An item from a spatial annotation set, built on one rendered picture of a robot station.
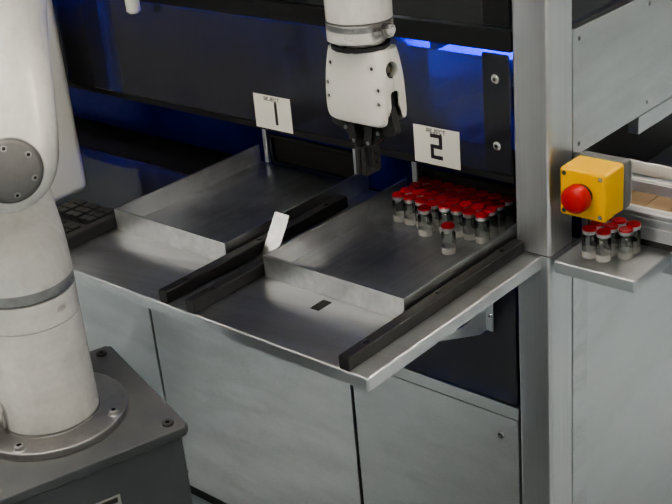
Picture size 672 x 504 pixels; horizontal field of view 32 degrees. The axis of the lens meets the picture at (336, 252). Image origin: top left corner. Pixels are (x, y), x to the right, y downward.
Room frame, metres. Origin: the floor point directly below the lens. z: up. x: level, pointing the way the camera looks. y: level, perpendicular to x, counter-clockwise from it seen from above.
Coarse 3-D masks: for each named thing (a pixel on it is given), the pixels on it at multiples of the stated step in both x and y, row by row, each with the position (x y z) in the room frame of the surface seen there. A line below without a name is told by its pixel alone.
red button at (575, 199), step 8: (576, 184) 1.49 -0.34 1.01; (568, 192) 1.48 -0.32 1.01; (576, 192) 1.48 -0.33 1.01; (584, 192) 1.48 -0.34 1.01; (568, 200) 1.48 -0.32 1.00; (576, 200) 1.47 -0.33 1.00; (584, 200) 1.47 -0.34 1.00; (568, 208) 1.48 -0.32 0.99; (576, 208) 1.47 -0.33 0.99; (584, 208) 1.47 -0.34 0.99
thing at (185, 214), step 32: (224, 160) 1.98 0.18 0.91; (256, 160) 2.04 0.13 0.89; (160, 192) 1.87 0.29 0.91; (192, 192) 1.92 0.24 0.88; (224, 192) 1.91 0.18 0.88; (256, 192) 1.90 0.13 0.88; (288, 192) 1.89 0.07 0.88; (320, 192) 1.79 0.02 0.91; (352, 192) 1.84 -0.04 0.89; (128, 224) 1.78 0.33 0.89; (160, 224) 1.73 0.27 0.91; (192, 224) 1.79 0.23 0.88; (224, 224) 1.78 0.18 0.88; (256, 224) 1.76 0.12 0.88
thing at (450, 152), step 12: (420, 132) 1.69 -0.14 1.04; (432, 132) 1.68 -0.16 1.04; (444, 132) 1.66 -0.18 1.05; (456, 132) 1.65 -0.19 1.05; (420, 144) 1.69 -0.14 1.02; (444, 144) 1.66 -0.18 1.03; (456, 144) 1.65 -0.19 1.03; (420, 156) 1.69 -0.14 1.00; (444, 156) 1.66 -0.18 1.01; (456, 156) 1.65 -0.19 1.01; (456, 168) 1.65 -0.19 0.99
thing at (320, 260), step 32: (384, 192) 1.77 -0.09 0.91; (320, 224) 1.66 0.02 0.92; (352, 224) 1.71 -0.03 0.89; (384, 224) 1.72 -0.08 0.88; (288, 256) 1.60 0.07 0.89; (320, 256) 1.62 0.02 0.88; (352, 256) 1.61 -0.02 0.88; (384, 256) 1.60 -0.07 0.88; (416, 256) 1.59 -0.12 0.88; (448, 256) 1.58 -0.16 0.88; (480, 256) 1.53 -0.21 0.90; (320, 288) 1.50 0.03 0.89; (352, 288) 1.46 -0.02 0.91; (384, 288) 1.50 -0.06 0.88; (416, 288) 1.42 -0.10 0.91
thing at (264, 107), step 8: (256, 96) 1.93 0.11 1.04; (264, 96) 1.92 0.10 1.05; (272, 96) 1.90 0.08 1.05; (256, 104) 1.93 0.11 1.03; (264, 104) 1.92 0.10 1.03; (272, 104) 1.90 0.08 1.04; (280, 104) 1.89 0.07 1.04; (288, 104) 1.88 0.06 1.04; (256, 112) 1.93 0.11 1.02; (264, 112) 1.92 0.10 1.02; (272, 112) 1.91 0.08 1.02; (280, 112) 1.89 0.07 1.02; (288, 112) 1.88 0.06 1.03; (256, 120) 1.93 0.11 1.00; (264, 120) 1.92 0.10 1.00; (272, 120) 1.91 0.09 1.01; (280, 120) 1.89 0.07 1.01; (288, 120) 1.88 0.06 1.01; (272, 128) 1.91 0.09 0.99; (280, 128) 1.90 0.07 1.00; (288, 128) 1.88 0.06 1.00
